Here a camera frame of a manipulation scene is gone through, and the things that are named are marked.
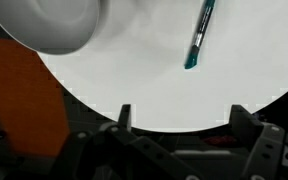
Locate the grey metal bowl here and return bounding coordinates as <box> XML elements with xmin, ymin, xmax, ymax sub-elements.
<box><xmin>0</xmin><ymin>0</ymin><xmax>102</xmax><ymax>56</ymax></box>

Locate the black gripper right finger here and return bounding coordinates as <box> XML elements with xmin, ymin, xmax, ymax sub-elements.
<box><xmin>230</xmin><ymin>104</ymin><xmax>288</xmax><ymax>180</ymax></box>

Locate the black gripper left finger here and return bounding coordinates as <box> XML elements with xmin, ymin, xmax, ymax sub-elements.
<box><xmin>60</xmin><ymin>103</ymin><xmax>202</xmax><ymax>180</ymax></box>

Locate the teal marker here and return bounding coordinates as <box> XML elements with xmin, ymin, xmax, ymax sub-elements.
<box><xmin>183</xmin><ymin>0</ymin><xmax>217</xmax><ymax>70</ymax></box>

